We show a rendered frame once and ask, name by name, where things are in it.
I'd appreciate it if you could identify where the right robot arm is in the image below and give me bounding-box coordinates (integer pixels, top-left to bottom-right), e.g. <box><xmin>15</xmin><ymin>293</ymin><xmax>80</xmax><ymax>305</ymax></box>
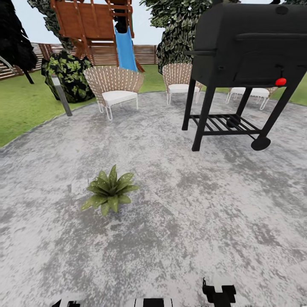
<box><xmin>202</xmin><ymin>276</ymin><xmax>236</xmax><ymax>307</ymax></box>

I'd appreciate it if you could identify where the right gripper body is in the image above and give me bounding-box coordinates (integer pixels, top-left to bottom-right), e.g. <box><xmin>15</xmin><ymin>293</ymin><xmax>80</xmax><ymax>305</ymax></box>
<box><xmin>205</xmin><ymin>285</ymin><xmax>236</xmax><ymax>307</ymax></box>

